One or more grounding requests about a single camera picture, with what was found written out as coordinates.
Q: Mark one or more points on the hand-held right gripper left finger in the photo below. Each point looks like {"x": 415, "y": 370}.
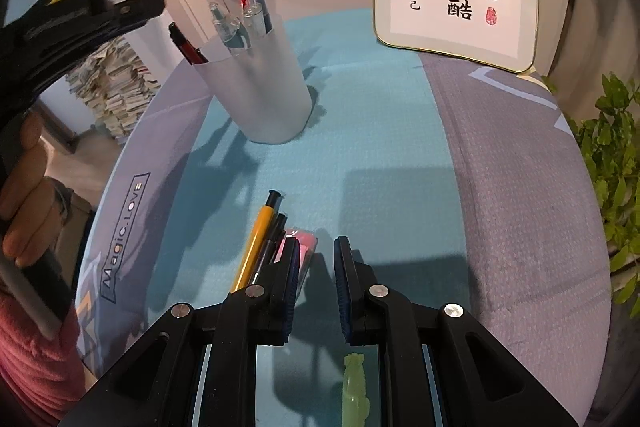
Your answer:
{"x": 292, "y": 287}

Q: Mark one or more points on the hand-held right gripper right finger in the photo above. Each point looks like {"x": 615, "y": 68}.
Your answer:
{"x": 341, "y": 287}

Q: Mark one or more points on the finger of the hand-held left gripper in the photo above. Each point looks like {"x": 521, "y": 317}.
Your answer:
{"x": 135, "y": 7}

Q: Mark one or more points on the red click pen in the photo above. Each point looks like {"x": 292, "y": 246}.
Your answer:
{"x": 187, "y": 47}

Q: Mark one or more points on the clear pen with blue cap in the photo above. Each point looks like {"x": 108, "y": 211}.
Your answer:
{"x": 252, "y": 7}

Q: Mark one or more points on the translucent white pen cup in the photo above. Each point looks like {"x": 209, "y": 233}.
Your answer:
{"x": 260, "y": 92}

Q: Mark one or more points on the person's left forearm pink sleeve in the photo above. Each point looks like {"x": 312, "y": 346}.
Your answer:
{"x": 30, "y": 377}

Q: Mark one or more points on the person's left hand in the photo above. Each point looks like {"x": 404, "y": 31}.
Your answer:
{"x": 25, "y": 207}

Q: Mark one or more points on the pink eraser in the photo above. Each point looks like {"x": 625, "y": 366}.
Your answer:
{"x": 306, "y": 247}

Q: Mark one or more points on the black pen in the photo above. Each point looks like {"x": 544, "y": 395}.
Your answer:
{"x": 272, "y": 239}

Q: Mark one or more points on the yellow click pen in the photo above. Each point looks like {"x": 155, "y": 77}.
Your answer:
{"x": 255, "y": 242}

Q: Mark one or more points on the stack of books and papers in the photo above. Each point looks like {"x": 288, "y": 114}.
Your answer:
{"x": 115, "y": 92}

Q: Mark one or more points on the pale green figurine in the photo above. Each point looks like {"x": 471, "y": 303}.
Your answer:
{"x": 355, "y": 387}

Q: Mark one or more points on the blue and grey tablecloth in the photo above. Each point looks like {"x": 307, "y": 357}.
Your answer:
{"x": 500, "y": 182}

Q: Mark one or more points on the green leafy plant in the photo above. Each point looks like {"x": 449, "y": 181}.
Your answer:
{"x": 615, "y": 132}

